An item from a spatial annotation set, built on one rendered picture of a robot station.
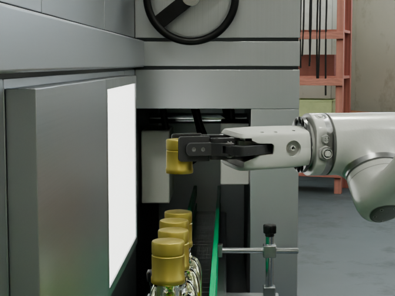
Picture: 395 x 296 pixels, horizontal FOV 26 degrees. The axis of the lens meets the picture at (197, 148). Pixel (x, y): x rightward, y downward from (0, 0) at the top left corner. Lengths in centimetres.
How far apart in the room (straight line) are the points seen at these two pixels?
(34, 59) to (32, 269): 21
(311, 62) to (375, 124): 898
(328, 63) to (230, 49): 817
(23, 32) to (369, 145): 51
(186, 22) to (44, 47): 107
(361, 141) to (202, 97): 87
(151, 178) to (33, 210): 128
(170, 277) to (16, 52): 28
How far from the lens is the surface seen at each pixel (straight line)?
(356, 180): 113
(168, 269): 88
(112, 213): 139
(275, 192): 198
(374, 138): 115
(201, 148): 108
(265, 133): 109
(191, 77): 196
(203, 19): 195
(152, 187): 211
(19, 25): 80
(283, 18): 196
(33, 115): 83
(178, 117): 231
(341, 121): 114
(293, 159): 110
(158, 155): 209
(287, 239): 200
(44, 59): 90
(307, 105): 1009
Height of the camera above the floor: 151
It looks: 6 degrees down
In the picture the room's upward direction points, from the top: straight up
